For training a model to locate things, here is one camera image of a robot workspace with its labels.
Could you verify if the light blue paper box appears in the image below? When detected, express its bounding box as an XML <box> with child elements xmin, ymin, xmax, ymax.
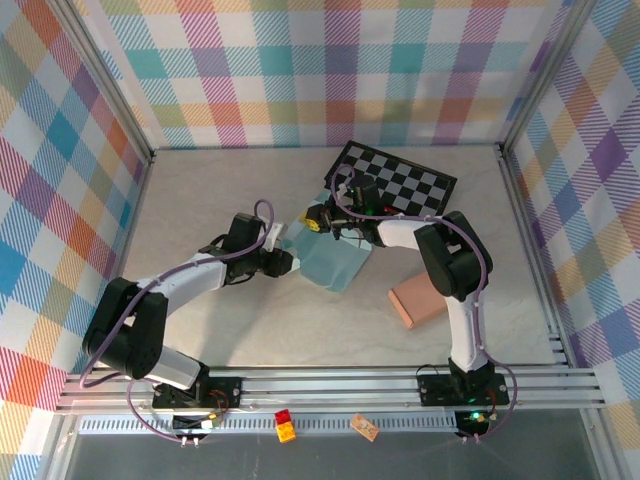
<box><xmin>277</xmin><ymin>188</ymin><xmax>374</xmax><ymax>295</ymax></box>

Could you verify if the pink paper box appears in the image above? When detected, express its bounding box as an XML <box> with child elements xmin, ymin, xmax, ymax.
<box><xmin>388</xmin><ymin>272</ymin><xmax>449</xmax><ymax>331</ymax></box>

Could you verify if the black box with yellow connector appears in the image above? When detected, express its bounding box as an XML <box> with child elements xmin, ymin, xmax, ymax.
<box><xmin>172</xmin><ymin>413</ymin><xmax>224</xmax><ymax>435</ymax></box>

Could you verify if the black box with green light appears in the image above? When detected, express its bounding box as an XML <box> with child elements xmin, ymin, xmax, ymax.
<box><xmin>454</xmin><ymin>409</ymin><xmax>491</xmax><ymax>437</ymax></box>

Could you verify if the black and grey checkerboard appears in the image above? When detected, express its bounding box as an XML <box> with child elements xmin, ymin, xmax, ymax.
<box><xmin>323</xmin><ymin>140</ymin><xmax>459</xmax><ymax>225</ymax></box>

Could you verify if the red and yellow toy brick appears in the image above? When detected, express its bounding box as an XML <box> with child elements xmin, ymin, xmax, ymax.
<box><xmin>273</xmin><ymin>408</ymin><xmax>297</xmax><ymax>444</ymax></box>

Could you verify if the small brown printed tag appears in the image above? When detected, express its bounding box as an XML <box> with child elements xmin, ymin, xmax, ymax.
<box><xmin>349</xmin><ymin>412</ymin><xmax>379</xmax><ymax>442</ymax></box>

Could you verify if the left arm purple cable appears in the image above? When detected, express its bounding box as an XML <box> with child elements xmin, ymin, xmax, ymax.
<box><xmin>79</xmin><ymin>199</ymin><xmax>276</xmax><ymax>444</ymax></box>

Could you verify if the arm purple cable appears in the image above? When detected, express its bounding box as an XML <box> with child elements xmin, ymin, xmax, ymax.
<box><xmin>332</xmin><ymin>164</ymin><xmax>519</xmax><ymax>444</ymax></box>
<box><xmin>79</xmin><ymin>199</ymin><xmax>276</xmax><ymax>444</ymax></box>

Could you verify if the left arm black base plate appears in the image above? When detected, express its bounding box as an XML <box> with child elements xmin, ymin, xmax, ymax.
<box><xmin>151</xmin><ymin>375</ymin><xmax>244</xmax><ymax>409</ymax></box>

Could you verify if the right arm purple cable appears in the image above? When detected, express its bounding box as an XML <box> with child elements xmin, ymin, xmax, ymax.
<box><xmin>332</xmin><ymin>164</ymin><xmax>519</xmax><ymax>444</ymax></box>

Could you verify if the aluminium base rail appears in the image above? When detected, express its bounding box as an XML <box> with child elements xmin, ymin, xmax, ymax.
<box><xmin>54</xmin><ymin>365</ymin><xmax>609</xmax><ymax>415</ymax></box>

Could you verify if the aluminium side rail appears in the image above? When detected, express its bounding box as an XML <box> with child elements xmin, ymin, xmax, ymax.
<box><xmin>497</xmin><ymin>144</ymin><xmax>574</xmax><ymax>370</ymax></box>

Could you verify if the slotted grey cable duct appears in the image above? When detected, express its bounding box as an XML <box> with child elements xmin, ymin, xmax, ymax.
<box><xmin>78</xmin><ymin>414</ymin><xmax>464</xmax><ymax>436</ymax></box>

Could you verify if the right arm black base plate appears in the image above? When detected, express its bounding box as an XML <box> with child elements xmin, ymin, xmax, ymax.
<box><xmin>417</xmin><ymin>372</ymin><xmax>510</xmax><ymax>407</ymax></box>

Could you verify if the aluminium frame post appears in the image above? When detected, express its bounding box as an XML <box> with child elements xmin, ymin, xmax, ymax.
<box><xmin>47</xmin><ymin>0</ymin><xmax>157</xmax><ymax>165</ymax></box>
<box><xmin>496</xmin><ymin>0</ymin><xmax>601</xmax><ymax>156</ymax></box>

